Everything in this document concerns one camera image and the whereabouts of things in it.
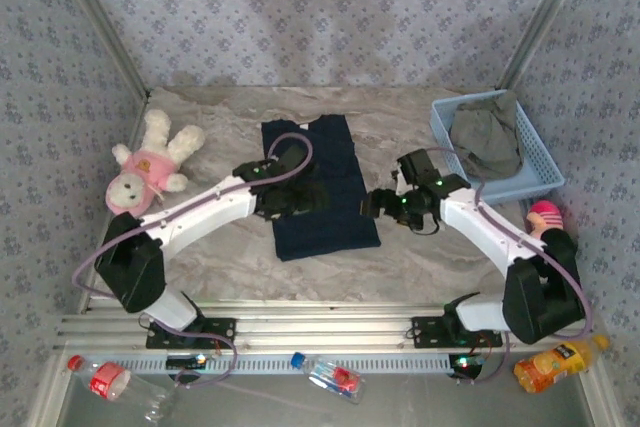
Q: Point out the navy blue garment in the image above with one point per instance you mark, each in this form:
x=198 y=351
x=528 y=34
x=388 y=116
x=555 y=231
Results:
x=340 y=232

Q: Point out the grey garment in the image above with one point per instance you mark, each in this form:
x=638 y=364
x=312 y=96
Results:
x=487 y=142

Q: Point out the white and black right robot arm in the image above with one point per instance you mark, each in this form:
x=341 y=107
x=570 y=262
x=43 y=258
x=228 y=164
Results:
x=480 y=227

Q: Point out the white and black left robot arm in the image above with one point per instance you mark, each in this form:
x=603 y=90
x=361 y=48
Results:
x=210 y=207

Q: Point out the light blue plastic basket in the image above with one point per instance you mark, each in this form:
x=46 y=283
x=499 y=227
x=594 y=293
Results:
x=542 y=167

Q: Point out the plush doll black hair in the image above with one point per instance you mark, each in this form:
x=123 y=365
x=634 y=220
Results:
x=547 y=214

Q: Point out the white plush bunny pink shirt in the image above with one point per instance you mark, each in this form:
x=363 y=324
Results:
x=145 y=167

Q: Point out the circuit board with green light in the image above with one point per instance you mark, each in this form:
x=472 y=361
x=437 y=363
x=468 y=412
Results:
x=185 y=361
x=467 y=364

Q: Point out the small clear bottle blue cap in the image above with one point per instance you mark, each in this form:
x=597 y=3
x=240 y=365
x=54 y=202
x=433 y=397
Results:
x=332 y=377

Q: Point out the orange juice bottle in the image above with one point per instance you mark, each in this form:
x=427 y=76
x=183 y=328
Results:
x=555 y=364

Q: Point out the clear bottle red label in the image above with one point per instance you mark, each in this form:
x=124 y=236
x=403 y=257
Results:
x=107 y=381

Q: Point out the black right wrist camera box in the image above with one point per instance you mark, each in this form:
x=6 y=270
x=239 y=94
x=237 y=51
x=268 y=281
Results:
x=417 y=167

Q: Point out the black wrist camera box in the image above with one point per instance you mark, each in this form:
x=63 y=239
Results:
x=417 y=167
x=292 y=157

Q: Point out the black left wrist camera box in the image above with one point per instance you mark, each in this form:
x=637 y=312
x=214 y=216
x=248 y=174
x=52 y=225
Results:
x=292 y=157

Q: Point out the aluminium rail frame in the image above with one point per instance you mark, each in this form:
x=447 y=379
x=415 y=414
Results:
x=325 y=327

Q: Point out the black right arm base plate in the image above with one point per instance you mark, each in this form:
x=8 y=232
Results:
x=430 y=332

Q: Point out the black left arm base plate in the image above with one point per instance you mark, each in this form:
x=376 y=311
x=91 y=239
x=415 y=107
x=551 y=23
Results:
x=220 y=329

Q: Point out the aluminium corner post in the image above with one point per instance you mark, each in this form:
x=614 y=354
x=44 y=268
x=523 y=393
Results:
x=102 y=22
x=543 y=22

